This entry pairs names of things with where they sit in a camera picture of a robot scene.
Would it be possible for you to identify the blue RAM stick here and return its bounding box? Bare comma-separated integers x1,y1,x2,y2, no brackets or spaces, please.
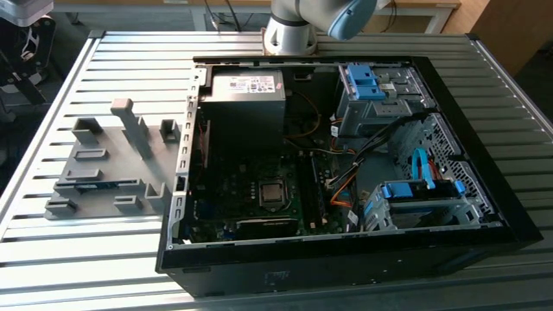
64,182,131,192

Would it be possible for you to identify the black RAM slot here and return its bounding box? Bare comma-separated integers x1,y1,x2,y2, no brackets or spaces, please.
300,152,313,228

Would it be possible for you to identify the grey parts rack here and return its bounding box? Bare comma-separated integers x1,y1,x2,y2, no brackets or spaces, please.
43,98,183,222

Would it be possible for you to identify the grey power supply unit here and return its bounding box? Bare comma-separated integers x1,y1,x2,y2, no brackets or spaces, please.
199,69,289,153

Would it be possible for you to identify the green motherboard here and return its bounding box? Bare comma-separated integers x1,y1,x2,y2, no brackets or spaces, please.
186,150,347,242

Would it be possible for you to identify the metal socket cover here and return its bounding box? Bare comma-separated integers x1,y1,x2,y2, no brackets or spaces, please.
257,176,289,212

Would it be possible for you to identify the silver CPU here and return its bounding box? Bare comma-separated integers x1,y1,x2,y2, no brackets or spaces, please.
261,183,283,202

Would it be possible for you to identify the black graphics card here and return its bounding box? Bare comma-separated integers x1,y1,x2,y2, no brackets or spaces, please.
235,216,301,241

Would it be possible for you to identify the blue disk carrier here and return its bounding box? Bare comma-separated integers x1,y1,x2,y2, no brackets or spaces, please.
347,64,385,100
383,181,427,199

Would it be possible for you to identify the silver drive cage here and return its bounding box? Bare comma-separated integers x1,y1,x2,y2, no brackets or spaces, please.
361,179,493,231
336,64,437,139

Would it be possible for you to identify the black PC case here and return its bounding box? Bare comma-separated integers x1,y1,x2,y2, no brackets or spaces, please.
155,54,545,298

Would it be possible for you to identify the wooden desk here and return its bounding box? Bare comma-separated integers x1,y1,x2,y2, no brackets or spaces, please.
190,0,461,35

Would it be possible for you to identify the wooden cabinet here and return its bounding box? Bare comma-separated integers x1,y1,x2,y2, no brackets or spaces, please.
449,0,553,78

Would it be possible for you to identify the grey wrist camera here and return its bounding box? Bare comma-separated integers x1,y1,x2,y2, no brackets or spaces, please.
0,0,56,26

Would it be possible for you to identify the yellow wire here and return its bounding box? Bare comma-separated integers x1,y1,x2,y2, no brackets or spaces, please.
283,92,324,140

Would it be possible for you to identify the orange wire bundle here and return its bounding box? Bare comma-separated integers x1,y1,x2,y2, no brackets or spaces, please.
331,171,360,208

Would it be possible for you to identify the black wire bundle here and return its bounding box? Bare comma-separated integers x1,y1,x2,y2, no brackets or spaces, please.
335,116,423,189

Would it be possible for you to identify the blue data cable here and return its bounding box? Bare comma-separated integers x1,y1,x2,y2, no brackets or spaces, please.
412,147,436,190

